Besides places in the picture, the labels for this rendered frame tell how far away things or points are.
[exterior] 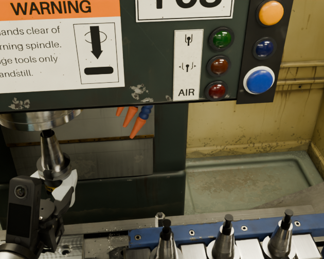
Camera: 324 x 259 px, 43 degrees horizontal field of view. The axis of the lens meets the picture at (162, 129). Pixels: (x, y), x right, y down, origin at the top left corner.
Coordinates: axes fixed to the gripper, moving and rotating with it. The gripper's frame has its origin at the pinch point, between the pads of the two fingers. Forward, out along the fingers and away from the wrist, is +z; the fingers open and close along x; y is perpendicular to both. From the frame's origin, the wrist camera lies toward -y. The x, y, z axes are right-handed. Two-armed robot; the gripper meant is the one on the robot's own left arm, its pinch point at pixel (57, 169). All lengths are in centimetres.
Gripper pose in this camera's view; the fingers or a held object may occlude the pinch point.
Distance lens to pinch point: 83.5
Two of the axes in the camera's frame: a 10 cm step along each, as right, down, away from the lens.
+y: 0.1, 7.9, 6.1
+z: 1.7, -6.1, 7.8
